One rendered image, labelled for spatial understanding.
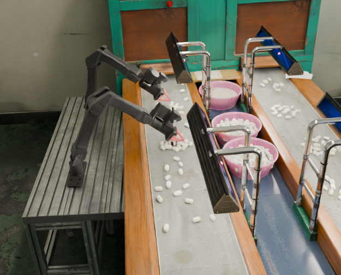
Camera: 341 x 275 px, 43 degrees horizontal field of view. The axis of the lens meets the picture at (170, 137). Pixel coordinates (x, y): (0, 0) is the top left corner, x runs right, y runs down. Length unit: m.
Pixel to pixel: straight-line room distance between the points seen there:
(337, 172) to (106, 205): 1.06
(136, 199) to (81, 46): 2.21
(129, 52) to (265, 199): 1.42
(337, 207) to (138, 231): 0.81
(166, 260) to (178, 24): 1.70
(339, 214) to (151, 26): 1.66
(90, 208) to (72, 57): 2.10
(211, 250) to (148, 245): 0.23
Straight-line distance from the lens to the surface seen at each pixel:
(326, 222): 1.79
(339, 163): 2.18
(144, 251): 1.62
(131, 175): 1.98
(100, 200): 2.04
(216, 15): 2.91
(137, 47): 2.91
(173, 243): 1.68
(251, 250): 1.63
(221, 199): 1.31
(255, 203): 1.64
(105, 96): 1.98
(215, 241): 1.68
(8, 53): 3.99
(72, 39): 3.82
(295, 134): 2.36
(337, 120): 1.74
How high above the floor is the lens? 1.92
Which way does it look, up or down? 31 degrees down
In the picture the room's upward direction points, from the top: 2 degrees counter-clockwise
